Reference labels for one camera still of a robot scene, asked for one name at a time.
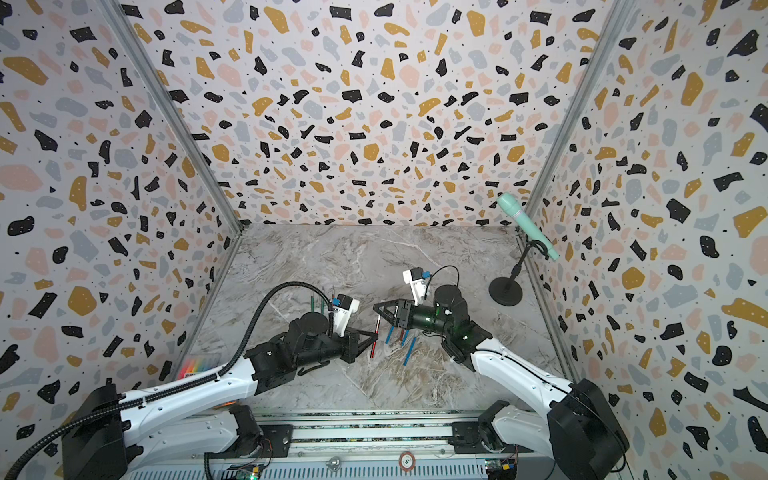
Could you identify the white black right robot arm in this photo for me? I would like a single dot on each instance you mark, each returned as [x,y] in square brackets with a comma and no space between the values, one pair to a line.
[571,423]

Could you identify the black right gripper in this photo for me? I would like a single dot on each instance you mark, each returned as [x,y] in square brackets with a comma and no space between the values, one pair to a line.
[409,317]

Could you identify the rainbow knife set package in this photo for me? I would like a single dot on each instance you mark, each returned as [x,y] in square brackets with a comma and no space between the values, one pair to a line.
[196,365]

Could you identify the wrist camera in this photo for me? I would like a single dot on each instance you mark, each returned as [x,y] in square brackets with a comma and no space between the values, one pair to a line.
[344,307]
[417,278]

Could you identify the aluminium corner post right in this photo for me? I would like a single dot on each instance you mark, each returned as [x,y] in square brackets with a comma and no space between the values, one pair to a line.
[615,21]

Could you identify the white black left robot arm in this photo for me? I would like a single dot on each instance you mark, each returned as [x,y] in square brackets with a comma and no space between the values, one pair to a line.
[201,414]

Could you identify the aluminium corner post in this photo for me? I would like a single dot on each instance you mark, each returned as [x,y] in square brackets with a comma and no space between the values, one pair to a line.
[615,21]
[115,18]

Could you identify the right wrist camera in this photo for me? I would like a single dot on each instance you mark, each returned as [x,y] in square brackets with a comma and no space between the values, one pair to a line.
[417,278]

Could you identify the black microphone stand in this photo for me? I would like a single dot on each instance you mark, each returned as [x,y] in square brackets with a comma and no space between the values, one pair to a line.
[507,291]

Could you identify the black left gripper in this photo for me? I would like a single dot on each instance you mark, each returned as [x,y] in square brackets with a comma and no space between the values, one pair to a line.
[357,346]

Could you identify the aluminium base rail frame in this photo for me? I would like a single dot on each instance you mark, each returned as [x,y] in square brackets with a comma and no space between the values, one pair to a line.
[370,445]

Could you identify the aluminium corner post left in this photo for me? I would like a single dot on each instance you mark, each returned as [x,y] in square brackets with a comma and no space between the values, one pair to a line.
[115,18]

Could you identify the mint green microphone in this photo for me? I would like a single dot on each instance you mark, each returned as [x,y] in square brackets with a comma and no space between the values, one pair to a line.
[510,205]

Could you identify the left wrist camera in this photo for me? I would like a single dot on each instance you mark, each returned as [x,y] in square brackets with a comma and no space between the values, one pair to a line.
[344,307]

